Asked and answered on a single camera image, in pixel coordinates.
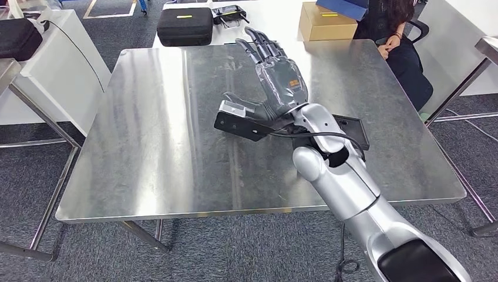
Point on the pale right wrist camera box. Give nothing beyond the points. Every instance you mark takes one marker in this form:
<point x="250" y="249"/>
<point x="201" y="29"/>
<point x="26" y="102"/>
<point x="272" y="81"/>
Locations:
<point x="232" y="109"/>

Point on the black headset device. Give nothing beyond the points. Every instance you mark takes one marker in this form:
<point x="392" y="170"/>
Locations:
<point x="229" y="13"/>

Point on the white cabinet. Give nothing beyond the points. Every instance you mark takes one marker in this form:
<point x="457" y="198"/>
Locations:
<point x="70" y="78"/>

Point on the white plastic bag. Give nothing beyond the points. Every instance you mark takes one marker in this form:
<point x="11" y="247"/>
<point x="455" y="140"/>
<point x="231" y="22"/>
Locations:
<point x="31" y="15"/>

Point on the black office chair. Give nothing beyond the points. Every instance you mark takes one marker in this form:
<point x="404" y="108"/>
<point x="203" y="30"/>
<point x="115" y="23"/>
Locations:
<point x="422" y="27"/>

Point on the cardboard box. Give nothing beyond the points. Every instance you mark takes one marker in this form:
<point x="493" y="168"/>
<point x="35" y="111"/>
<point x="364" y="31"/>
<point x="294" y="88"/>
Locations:
<point x="326" y="27"/>

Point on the steel table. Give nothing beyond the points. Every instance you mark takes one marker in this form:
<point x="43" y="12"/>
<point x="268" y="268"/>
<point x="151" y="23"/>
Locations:
<point x="7" y="70"/>
<point x="488" y="44"/>

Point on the blue flat box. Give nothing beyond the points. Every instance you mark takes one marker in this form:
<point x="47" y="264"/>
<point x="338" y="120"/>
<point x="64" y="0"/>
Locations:
<point x="346" y="7"/>

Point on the black case yellow label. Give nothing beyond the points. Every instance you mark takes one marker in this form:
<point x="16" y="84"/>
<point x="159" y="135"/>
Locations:
<point x="17" y="39"/>
<point x="184" y="29"/>

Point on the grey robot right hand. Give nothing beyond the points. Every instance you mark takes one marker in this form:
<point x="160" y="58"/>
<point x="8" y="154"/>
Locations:
<point x="284" y="85"/>

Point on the steel workbench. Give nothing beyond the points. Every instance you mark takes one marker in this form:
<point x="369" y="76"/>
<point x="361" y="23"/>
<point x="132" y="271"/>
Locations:
<point x="155" y="136"/>

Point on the person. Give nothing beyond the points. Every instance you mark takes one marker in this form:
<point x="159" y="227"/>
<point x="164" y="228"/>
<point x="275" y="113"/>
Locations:
<point x="408" y="74"/>

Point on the white floor tape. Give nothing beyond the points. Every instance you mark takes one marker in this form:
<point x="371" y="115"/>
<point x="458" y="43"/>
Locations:
<point x="113" y="16"/>

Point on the long black plastic part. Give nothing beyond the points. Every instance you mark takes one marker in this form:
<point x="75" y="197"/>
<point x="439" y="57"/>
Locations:
<point x="356" y="132"/>

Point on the white desk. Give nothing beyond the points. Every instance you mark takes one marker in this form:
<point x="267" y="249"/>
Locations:
<point x="455" y="46"/>

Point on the white table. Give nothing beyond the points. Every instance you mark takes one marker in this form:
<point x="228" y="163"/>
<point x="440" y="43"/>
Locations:
<point x="280" y="23"/>

